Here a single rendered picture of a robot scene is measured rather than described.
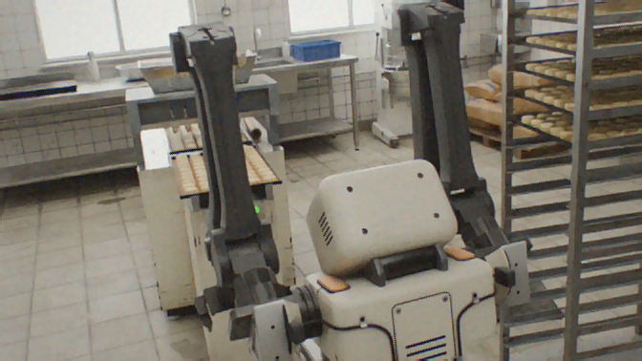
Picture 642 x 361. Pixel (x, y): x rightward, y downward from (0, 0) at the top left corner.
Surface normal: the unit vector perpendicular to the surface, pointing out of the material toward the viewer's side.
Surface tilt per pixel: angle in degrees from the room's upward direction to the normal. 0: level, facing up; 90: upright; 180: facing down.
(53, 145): 90
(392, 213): 47
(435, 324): 82
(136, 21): 90
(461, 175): 79
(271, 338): 82
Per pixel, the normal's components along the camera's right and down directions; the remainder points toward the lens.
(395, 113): 0.21, 0.28
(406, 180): 0.21, -0.45
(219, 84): 0.32, 0.10
